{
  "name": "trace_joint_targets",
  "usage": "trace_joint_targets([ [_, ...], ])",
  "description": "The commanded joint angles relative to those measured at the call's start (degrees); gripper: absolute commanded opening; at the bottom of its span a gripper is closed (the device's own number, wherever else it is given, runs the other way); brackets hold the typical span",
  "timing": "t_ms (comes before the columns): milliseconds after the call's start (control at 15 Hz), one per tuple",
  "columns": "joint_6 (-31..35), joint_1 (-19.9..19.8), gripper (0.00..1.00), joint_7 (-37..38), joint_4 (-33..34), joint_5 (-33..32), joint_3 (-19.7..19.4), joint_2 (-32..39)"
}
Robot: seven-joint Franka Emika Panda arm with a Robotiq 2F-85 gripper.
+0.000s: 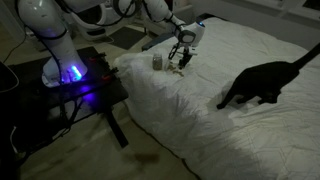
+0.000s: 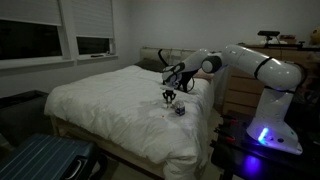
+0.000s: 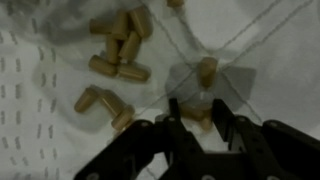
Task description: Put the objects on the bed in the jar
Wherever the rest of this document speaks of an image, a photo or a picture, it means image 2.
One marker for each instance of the narrow white window blind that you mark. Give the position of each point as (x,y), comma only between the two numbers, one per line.
(93,18)

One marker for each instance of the white quilted duvet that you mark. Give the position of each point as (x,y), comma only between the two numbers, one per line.
(116,100)

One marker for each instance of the white window sill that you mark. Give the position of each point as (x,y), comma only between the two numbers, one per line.
(50,62)

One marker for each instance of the wide dark window pane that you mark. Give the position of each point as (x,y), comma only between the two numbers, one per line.
(30,41)

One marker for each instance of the dark pillow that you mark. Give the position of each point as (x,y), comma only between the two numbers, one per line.
(151,65)

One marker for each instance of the flat black remote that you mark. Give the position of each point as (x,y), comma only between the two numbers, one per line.
(97,55)

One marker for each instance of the wide white window blind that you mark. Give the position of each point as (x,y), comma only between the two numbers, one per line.
(30,11)

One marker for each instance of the narrow dark window pane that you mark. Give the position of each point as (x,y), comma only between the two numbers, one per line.
(93,45)

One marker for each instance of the dark blue suitcase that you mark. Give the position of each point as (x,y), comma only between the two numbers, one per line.
(40,156)

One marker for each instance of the wooden dresser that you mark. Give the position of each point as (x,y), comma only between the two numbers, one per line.
(243,90)

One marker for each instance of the pink pillow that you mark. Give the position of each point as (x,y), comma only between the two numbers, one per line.
(204,75)

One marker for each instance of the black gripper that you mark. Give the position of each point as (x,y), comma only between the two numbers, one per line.
(169,94)

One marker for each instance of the small glass jar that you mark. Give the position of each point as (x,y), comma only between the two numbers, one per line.
(180,109)

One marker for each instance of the small brown box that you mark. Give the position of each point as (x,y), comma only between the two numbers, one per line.
(288,39)

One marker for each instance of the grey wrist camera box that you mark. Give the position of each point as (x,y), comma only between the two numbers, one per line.
(166,88)

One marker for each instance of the beige bed headboard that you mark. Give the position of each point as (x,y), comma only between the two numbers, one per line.
(150,53)

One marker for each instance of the black robot table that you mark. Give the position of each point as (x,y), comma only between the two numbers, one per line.
(233,156)

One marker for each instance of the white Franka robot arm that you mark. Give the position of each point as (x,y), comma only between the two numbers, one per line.
(276,70)

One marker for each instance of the wooden bed frame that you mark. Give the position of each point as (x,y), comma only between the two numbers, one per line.
(113,148)

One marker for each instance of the red black clamp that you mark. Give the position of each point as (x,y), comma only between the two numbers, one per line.
(225,136)
(230,120)

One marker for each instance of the dark ottoman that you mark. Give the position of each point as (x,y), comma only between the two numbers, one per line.
(23,116)

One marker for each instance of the yellow plush toy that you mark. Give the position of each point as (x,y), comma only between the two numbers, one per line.
(315,36)

